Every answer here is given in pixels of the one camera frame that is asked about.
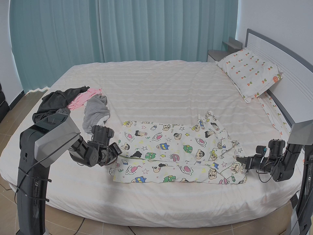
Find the pink garment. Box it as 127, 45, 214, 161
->
67, 88, 103, 111

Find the white printed pyjama top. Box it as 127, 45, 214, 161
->
109, 111, 248, 185

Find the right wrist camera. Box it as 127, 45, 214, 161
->
255, 145, 268, 157

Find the blue-green curtain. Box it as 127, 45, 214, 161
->
9, 0, 239, 96

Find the grey bedside table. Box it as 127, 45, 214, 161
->
207, 36, 242, 63

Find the bed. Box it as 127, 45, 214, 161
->
0, 28, 313, 227

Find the white printed pillow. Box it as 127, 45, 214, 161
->
216, 47, 284, 104

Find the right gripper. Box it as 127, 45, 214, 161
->
236, 155, 266, 171

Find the black cable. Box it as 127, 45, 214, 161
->
258, 170, 273, 183

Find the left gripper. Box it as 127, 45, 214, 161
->
99, 142, 123, 166

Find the dark grey chest of drawers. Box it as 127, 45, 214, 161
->
0, 82, 11, 124

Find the grey knitted garment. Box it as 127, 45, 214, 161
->
82, 95, 111, 134

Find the dark grey garment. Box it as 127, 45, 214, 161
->
56, 107, 72, 118

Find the black garment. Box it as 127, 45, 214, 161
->
32, 85, 90, 127

